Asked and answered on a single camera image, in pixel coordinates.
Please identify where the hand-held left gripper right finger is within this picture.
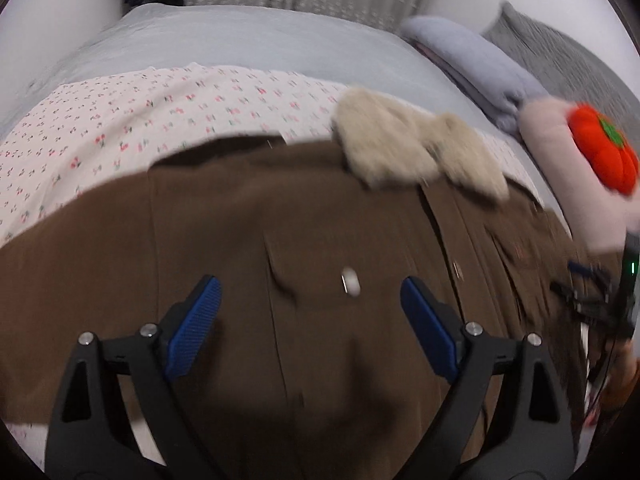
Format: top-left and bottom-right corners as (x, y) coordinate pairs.
(400, 276), (576, 480)

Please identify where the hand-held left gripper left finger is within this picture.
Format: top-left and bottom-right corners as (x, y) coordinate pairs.
(44, 275), (223, 480)

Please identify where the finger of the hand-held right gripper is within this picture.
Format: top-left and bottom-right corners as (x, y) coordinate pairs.
(567, 260), (613, 287)
(550, 281), (617, 324)

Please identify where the brown coat with fur collar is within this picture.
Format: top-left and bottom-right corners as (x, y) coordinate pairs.
(0, 86), (621, 480)

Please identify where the person's right forearm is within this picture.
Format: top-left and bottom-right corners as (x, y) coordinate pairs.
(587, 335), (640, 428)

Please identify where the pink plush cushion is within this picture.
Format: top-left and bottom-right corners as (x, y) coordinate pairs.
(517, 97), (640, 256)

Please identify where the red tomato plush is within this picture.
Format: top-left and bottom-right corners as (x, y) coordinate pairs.
(567, 103), (640, 196)

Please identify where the grey textured pillow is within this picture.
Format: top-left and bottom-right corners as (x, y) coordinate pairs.
(482, 0), (640, 151)

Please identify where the white floral bed sheet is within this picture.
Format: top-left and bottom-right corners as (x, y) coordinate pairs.
(0, 62), (576, 466)

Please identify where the folded lavender blanket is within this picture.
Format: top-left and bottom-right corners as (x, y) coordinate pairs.
(400, 15), (551, 136)

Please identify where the pale grey-blue bed cover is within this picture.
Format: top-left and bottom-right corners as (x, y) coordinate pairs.
(0, 2), (566, 211)

